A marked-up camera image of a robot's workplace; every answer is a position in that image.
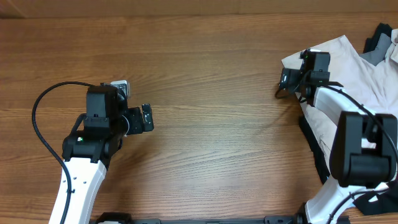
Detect beige shorts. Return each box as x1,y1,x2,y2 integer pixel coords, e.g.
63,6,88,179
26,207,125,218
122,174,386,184
281,28,398,181

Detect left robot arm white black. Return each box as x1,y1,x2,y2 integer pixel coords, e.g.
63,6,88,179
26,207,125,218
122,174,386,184
49,80,154,224

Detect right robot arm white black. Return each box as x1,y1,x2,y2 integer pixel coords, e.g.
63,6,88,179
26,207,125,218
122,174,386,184
278,49,397,223

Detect grey garment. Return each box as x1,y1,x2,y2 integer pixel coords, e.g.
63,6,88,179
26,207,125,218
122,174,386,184
359,33,392,66

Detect black garment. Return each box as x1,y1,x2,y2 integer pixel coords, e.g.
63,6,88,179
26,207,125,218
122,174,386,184
297,22,398,216

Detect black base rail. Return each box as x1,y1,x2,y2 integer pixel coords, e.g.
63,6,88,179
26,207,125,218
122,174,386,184
89,212,307,224

